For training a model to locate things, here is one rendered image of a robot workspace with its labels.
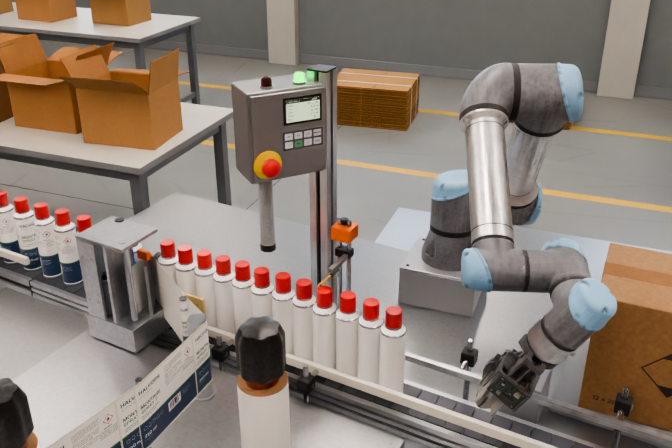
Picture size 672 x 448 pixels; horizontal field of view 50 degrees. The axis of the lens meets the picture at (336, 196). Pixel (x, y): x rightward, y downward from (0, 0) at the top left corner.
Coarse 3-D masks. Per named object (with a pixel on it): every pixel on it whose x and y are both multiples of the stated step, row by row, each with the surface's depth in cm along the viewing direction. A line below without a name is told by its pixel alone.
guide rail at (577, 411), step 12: (408, 360) 147; (420, 360) 146; (432, 360) 145; (444, 372) 144; (456, 372) 142; (468, 372) 142; (540, 396) 135; (564, 408) 133; (576, 408) 132; (600, 420) 130; (612, 420) 130; (636, 432) 128; (648, 432) 127
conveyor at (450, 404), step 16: (64, 288) 185; (80, 288) 185; (208, 336) 166; (288, 368) 156; (336, 384) 151; (368, 400) 147; (384, 400) 147; (432, 400) 147; (448, 400) 147; (416, 416) 142; (432, 416) 142; (480, 416) 142; (496, 416) 142; (464, 432) 138; (528, 432) 138; (544, 432) 138
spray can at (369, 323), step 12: (372, 300) 143; (372, 312) 142; (360, 324) 143; (372, 324) 142; (360, 336) 144; (372, 336) 143; (360, 348) 146; (372, 348) 144; (360, 360) 147; (372, 360) 146; (360, 372) 148; (372, 372) 147
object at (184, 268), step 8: (184, 248) 162; (184, 256) 162; (192, 256) 163; (176, 264) 164; (184, 264) 163; (192, 264) 163; (176, 272) 164; (184, 272) 162; (192, 272) 163; (184, 280) 163; (192, 280) 164; (184, 288) 164; (192, 288) 165
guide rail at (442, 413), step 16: (224, 336) 161; (320, 368) 150; (352, 384) 148; (368, 384) 146; (400, 400) 143; (416, 400) 141; (448, 416) 138; (464, 416) 137; (480, 432) 136; (496, 432) 134; (512, 432) 133
